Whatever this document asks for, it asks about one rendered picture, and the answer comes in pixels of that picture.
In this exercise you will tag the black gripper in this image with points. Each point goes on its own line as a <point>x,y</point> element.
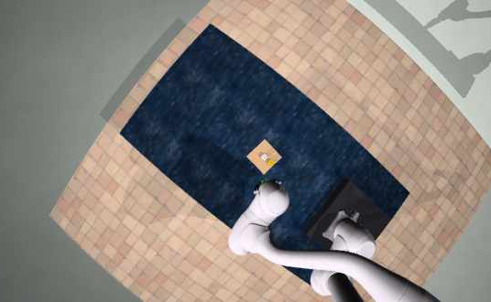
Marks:
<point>257,186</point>

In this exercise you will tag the peach square mat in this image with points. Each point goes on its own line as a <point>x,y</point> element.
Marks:
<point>260,163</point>

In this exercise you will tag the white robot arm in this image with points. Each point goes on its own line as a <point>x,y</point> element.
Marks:
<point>252,234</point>

